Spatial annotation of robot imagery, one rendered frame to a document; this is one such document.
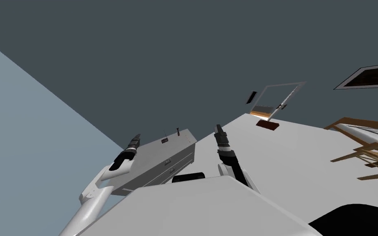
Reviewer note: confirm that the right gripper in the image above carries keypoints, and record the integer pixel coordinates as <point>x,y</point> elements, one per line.
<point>222,139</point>

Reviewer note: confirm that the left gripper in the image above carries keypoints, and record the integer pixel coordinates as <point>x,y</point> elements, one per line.
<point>134,143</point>

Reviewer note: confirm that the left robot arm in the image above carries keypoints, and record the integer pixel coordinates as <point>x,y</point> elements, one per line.
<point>90,203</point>

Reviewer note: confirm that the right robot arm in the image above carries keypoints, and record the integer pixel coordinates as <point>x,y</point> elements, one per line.
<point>231,160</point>

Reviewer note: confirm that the grey drawer cabinet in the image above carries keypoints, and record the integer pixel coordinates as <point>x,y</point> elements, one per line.
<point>156,157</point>

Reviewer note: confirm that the brown door mat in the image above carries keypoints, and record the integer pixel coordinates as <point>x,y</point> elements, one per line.
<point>267,125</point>

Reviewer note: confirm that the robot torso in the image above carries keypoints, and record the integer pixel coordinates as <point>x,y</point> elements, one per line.
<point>192,209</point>

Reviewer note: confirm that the small black wall panel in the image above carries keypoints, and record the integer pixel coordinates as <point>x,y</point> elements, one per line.
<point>251,97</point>

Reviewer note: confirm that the dark framed wall picture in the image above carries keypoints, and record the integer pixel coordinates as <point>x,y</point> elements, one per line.
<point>372,77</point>

